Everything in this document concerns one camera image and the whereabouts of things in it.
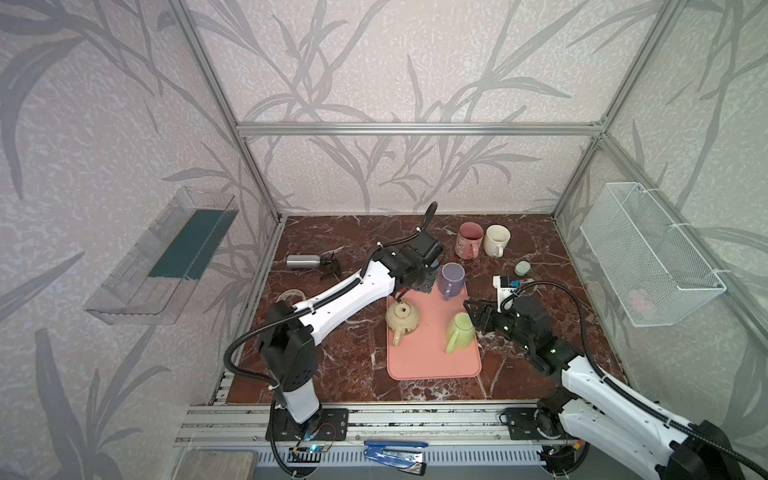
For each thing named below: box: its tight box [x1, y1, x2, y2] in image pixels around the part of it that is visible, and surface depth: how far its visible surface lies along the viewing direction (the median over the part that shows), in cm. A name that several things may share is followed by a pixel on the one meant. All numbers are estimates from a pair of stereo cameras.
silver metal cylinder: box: [286, 254, 321, 269], surface depth 105 cm
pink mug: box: [455, 221, 484, 260], surface depth 104 cm
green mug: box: [446, 312, 475, 354], surface depth 82 cm
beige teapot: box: [386, 301, 419, 347], surface depth 86 cm
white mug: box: [484, 224, 511, 258], surface depth 104 cm
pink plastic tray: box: [386, 282, 482, 380], surface depth 86 cm
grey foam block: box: [172, 449, 258, 480], surface depth 68 cm
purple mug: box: [437, 262, 466, 301], surface depth 95 cm
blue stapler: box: [363, 440, 429, 476], surface depth 69 cm
